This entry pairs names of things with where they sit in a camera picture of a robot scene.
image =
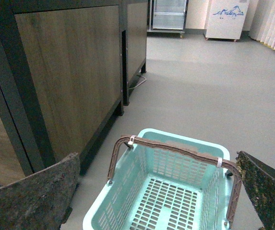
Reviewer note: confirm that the dark speckled left gripper right finger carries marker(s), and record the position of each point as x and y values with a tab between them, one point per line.
259	182

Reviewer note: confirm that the grey felt left gripper left finger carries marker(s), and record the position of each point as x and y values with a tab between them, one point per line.
40	201

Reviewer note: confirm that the brown plastic basket handle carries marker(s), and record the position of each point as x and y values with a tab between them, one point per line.
202	157

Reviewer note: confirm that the light teal plastic basket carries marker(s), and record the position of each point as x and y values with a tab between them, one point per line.
155	189

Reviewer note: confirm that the white zip tie right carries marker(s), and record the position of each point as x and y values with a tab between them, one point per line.
219	162

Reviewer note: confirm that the white zip tie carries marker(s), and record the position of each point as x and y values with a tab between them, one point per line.
219	162
131	141

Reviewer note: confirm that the white zip tie left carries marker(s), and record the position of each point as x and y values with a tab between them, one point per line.
131	141

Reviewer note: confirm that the white curtain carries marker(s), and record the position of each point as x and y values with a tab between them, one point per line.
263	24

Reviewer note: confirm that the white chest freezer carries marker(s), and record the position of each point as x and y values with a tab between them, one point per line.
225	19

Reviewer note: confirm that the glass door fridge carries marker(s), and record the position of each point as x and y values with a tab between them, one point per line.
167	16

